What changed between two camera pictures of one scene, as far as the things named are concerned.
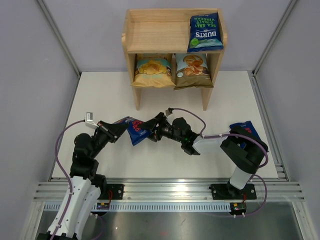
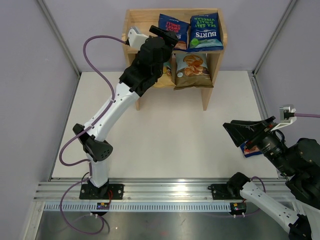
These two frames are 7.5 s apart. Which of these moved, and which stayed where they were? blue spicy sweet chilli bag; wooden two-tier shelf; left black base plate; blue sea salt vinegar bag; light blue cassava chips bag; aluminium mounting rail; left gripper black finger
Moved: blue spicy sweet chilli bag; left gripper black finger
Stayed: light blue cassava chips bag; wooden two-tier shelf; blue sea salt vinegar bag; left black base plate; aluminium mounting rail
